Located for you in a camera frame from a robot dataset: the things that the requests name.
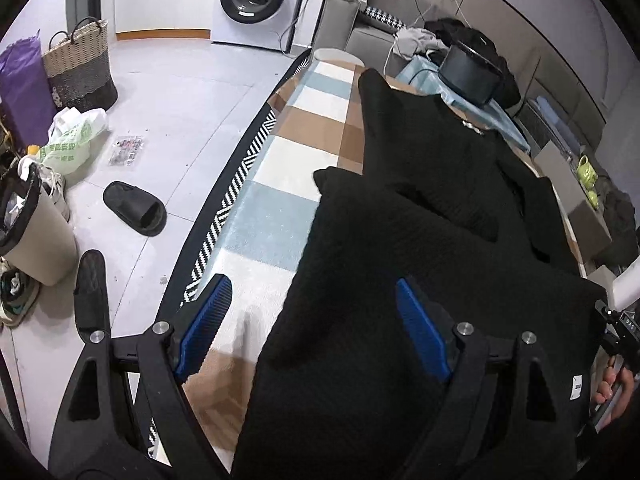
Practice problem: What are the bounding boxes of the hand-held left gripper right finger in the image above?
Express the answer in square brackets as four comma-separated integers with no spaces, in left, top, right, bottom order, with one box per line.
[395,276,596,480]

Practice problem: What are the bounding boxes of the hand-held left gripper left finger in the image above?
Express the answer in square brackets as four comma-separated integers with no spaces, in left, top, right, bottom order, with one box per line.
[49,274,234,480]

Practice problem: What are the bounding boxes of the black knit garment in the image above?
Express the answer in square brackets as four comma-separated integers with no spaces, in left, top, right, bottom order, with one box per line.
[231,67,608,480]

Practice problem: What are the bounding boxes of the grey clothes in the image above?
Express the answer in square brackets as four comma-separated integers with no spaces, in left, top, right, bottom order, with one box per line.
[392,26,451,61]

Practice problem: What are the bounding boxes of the person's right hand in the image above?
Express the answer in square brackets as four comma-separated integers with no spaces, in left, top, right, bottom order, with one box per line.
[592,366,640,418]

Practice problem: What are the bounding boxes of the white box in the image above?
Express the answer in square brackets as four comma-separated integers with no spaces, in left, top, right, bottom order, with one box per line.
[611,255,640,311]

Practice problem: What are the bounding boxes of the dark cloth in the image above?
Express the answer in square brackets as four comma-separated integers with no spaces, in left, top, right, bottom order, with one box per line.
[597,180,640,266]

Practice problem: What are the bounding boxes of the black slipper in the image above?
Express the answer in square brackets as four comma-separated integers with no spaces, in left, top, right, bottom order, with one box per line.
[102,180,168,237]
[73,249,109,333]

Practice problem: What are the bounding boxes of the grey box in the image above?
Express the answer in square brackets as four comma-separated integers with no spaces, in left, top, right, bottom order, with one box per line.
[532,140,613,261]

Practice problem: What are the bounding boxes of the beige trash bin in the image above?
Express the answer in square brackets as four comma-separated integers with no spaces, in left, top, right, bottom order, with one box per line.
[0,162,79,287]

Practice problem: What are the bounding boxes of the small clear packet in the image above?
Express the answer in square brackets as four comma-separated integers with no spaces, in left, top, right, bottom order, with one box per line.
[108,135,147,167]

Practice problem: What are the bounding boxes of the dark and white shoe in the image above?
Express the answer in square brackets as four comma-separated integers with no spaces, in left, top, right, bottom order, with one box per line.
[0,257,41,330]

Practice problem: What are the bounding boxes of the white sneaker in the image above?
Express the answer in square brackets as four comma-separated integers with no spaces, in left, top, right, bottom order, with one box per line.
[17,155,71,222]

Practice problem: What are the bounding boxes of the checkered blanket with zigzag border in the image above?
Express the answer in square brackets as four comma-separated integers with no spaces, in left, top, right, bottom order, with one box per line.
[147,52,586,461]

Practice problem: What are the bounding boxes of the white and green plastic bag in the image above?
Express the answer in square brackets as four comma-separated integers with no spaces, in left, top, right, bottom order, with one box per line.
[37,106,109,177]

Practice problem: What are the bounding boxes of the light blue cloth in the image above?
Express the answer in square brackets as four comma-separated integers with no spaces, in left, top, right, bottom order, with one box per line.
[395,54,531,153]

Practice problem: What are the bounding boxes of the black container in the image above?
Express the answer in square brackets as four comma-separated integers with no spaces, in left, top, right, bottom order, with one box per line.
[438,40,503,107]

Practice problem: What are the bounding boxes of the round white table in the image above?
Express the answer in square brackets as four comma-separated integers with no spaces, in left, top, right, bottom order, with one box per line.
[312,48,366,67]

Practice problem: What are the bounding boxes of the purple bag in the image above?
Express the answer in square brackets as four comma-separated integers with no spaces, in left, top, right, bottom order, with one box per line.
[0,30,58,146]

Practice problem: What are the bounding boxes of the black bag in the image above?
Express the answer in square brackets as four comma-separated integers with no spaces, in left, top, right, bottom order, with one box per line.
[424,17,523,108]

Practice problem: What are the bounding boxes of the white washing machine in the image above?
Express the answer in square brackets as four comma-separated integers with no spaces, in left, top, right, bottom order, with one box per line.
[210,0,315,53]

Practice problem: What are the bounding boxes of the houndstooth pillow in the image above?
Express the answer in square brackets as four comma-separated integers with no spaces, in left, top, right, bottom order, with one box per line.
[357,5,408,31]

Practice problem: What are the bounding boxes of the grey sofa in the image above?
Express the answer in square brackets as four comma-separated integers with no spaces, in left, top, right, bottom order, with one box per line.
[314,0,451,78]

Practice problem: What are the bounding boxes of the woven basket with handles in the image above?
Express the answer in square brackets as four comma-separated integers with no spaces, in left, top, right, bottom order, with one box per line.
[41,16,119,113]

